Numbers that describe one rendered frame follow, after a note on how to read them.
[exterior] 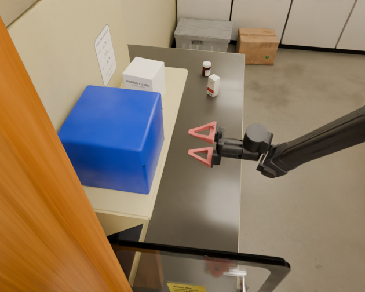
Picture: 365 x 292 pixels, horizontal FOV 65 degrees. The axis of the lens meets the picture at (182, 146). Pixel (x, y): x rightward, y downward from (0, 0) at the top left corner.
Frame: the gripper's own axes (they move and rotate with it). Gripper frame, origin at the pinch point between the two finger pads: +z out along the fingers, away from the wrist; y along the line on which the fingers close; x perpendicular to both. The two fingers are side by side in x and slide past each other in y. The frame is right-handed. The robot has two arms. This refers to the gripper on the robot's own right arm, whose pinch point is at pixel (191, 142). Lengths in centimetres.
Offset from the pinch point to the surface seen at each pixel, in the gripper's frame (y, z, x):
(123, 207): 34, 3, 37
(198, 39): -106, 25, -220
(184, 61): -32, 16, -81
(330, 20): -100, -112, -266
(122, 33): 38.3, 11.5, 7.5
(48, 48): 49, 11, 28
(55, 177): 52, 2, 43
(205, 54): -33, 5, -90
